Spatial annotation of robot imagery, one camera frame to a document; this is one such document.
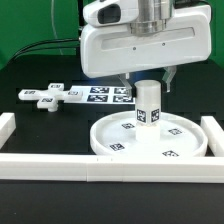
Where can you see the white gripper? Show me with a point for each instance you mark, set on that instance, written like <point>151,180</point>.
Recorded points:
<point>121,38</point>

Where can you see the white round table top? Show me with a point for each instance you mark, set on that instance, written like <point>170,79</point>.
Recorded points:
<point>174,136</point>

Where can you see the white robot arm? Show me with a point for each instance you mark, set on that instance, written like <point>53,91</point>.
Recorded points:
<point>125,36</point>

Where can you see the white marker sheet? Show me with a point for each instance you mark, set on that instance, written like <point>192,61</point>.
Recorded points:
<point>99,95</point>

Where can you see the white right fence bar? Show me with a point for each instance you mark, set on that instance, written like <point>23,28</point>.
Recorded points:
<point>215,135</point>

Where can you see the white fence bar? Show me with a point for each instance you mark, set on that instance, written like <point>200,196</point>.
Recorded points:
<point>89,168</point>
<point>7,127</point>
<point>215,135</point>

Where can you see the white cross-shaped table base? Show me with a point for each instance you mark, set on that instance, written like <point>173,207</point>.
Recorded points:
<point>49,98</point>

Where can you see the white left fence bar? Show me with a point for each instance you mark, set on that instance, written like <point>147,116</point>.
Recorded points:
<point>7,127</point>

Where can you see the white front fence bar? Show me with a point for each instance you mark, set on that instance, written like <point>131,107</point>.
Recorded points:
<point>89,168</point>

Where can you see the black vertical cable connector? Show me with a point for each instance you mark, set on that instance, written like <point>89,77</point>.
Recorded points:
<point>81,4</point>

